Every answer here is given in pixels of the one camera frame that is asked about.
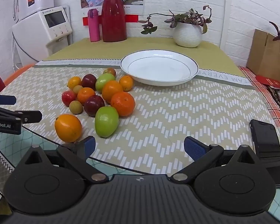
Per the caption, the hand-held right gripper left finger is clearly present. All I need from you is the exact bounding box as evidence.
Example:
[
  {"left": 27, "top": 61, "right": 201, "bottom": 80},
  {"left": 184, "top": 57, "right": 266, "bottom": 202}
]
[{"left": 13, "top": 136, "right": 109, "bottom": 183}]

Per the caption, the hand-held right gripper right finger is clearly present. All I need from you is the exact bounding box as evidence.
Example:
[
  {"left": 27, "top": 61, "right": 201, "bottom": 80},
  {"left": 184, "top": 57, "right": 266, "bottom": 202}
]
[{"left": 170, "top": 136, "right": 267, "bottom": 183}]

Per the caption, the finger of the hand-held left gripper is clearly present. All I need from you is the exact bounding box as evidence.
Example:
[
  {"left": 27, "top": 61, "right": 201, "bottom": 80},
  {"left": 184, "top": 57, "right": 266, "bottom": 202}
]
[
  {"left": 0, "top": 105, "right": 43, "bottom": 124},
  {"left": 0, "top": 93, "right": 17, "bottom": 109}
]

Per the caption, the large orange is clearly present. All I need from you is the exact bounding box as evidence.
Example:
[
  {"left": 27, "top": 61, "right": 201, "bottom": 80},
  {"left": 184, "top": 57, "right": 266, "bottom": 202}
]
[{"left": 55, "top": 114, "right": 83, "bottom": 143}]

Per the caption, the green apple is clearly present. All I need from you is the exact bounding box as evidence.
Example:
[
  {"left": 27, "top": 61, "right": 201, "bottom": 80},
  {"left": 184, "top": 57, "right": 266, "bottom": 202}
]
[
  {"left": 95, "top": 73, "right": 116, "bottom": 92},
  {"left": 94, "top": 106, "right": 119, "bottom": 138}
]

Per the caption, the dark red plum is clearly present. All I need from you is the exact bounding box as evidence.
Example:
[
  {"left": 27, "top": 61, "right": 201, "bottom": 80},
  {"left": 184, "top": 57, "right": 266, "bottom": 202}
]
[
  {"left": 84, "top": 95, "right": 105, "bottom": 116},
  {"left": 81, "top": 74, "right": 97, "bottom": 90}
]

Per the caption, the deep orange tangerine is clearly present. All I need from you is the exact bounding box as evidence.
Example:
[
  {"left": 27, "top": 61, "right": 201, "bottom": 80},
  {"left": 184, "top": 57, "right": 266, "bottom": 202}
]
[
  {"left": 110, "top": 91, "right": 136, "bottom": 117},
  {"left": 77, "top": 87, "right": 96, "bottom": 105}
]

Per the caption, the small orange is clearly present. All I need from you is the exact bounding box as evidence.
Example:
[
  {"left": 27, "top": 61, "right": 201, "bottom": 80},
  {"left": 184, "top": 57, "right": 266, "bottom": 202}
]
[
  {"left": 119, "top": 75, "right": 133, "bottom": 91},
  {"left": 68, "top": 76, "right": 82, "bottom": 89}
]

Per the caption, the medium orange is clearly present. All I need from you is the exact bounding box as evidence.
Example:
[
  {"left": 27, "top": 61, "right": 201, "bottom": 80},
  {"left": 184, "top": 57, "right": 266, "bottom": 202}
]
[{"left": 102, "top": 80, "right": 124, "bottom": 103}]

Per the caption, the white plate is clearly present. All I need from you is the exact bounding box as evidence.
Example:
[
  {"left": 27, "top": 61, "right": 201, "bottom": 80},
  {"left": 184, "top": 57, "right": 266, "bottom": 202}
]
[{"left": 120, "top": 50, "right": 199, "bottom": 86}]

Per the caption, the teal lattice tablecloth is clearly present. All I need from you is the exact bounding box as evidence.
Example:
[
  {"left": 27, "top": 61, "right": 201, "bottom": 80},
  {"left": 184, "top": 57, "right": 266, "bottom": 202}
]
[{"left": 0, "top": 121, "right": 280, "bottom": 217}]

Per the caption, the chevron pattern tablecloth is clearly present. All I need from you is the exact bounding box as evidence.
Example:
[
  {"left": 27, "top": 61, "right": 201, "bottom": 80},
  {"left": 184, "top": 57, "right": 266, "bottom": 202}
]
[{"left": 0, "top": 37, "right": 280, "bottom": 175}]

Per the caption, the white appliance with screen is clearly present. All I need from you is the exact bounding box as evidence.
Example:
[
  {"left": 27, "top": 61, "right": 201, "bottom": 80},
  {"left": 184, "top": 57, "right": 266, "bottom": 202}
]
[{"left": 12, "top": 5, "right": 73, "bottom": 67}]

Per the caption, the black smartphone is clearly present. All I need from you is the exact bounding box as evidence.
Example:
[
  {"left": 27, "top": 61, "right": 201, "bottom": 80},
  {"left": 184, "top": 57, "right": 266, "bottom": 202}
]
[{"left": 250, "top": 119, "right": 280, "bottom": 188}]

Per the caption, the plaid cloth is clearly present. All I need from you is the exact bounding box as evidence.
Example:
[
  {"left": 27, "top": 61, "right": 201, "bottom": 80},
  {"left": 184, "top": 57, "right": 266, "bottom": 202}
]
[{"left": 239, "top": 66, "right": 280, "bottom": 131}]

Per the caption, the red envelope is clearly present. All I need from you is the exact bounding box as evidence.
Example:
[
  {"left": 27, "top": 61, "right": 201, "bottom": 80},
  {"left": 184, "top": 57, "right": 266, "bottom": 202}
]
[{"left": 255, "top": 74, "right": 280, "bottom": 88}]

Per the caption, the pink bottle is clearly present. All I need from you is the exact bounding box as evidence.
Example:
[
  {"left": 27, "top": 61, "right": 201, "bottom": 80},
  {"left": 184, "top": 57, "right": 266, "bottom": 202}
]
[{"left": 87, "top": 9, "right": 101, "bottom": 42}]

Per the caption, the purple plant in white pot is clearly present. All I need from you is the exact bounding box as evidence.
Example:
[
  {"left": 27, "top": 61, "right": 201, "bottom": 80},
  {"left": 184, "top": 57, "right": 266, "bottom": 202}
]
[{"left": 138, "top": 5, "right": 212, "bottom": 48}]

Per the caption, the large cardboard box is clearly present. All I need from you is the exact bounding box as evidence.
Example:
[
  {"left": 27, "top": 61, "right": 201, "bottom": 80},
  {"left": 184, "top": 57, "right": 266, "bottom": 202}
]
[{"left": 246, "top": 29, "right": 280, "bottom": 83}]

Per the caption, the red thermos jug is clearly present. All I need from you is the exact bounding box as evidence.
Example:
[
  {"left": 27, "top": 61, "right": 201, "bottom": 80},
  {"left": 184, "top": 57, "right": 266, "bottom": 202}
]
[{"left": 101, "top": 0, "right": 127, "bottom": 43}]

